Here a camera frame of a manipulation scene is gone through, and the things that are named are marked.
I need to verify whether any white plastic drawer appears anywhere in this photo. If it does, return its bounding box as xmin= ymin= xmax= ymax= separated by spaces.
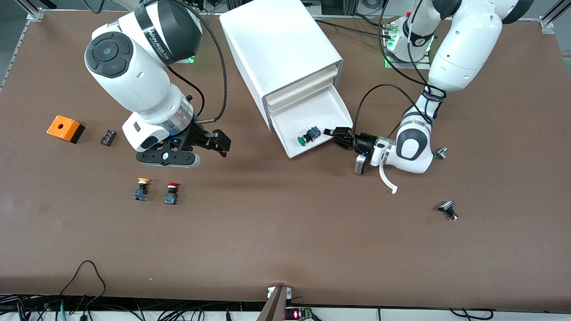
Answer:
xmin=267 ymin=78 xmax=339 ymax=114
xmin=270 ymin=84 xmax=354 ymax=160
xmin=264 ymin=66 xmax=342 ymax=105

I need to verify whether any black silver push button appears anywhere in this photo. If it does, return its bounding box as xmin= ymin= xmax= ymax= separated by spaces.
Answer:
xmin=438 ymin=201 xmax=459 ymax=222

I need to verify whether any white drawer cabinet housing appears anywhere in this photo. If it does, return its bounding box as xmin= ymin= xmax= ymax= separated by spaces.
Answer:
xmin=219 ymin=0 xmax=345 ymax=133

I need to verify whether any white semicircular plastic clip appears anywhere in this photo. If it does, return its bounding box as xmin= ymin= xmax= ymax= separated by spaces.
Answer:
xmin=379 ymin=163 xmax=398 ymax=195

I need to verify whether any grey metal stand bar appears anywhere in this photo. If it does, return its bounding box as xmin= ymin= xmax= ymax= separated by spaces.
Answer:
xmin=257 ymin=285 xmax=293 ymax=321

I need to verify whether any circuit board red display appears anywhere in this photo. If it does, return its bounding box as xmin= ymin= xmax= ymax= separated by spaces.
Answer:
xmin=285 ymin=307 xmax=315 ymax=321

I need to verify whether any green push button switch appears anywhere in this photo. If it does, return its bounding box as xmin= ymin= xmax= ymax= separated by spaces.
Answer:
xmin=298 ymin=126 xmax=322 ymax=147

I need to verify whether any red push button switch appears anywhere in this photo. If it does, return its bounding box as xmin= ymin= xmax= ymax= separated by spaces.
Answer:
xmin=164 ymin=182 xmax=181 ymax=206

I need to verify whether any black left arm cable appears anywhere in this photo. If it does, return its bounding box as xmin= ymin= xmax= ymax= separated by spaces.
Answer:
xmin=355 ymin=0 xmax=447 ymax=144

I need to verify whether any yellow push button switch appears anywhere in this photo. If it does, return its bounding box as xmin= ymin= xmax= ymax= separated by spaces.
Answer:
xmin=133 ymin=177 xmax=151 ymax=202

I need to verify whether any aluminium left arm base plate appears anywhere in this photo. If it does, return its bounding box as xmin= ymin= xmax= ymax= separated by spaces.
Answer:
xmin=384 ymin=22 xmax=432 ymax=70

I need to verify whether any black braided cable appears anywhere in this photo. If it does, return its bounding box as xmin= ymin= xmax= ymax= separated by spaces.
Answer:
xmin=315 ymin=19 xmax=394 ymax=40

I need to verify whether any orange button enclosure box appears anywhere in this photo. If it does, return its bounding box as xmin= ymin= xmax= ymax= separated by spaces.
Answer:
xmin=46 ymin=115 xmax=86 ymax=144

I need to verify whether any thin black looped cable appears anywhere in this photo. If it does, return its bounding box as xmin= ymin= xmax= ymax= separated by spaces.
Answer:
xmin=59 ymin=260 xmax=107 ymax=309

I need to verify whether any aluminium table edge rail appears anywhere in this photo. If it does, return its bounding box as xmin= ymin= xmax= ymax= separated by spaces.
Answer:
xmin=312 ymin=15 xmax=542 ymax=24

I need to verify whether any black floor cable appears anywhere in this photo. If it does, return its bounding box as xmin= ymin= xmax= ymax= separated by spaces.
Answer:
xmin=448 ymin=309 xmax=492 ymax=321

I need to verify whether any aluminium frame post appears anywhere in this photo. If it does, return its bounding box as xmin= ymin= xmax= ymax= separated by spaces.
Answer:
xmin=13 ymin=0 xmax=46 ymax=21
xmin=539 ymin=0 xmax=571 ymax=30

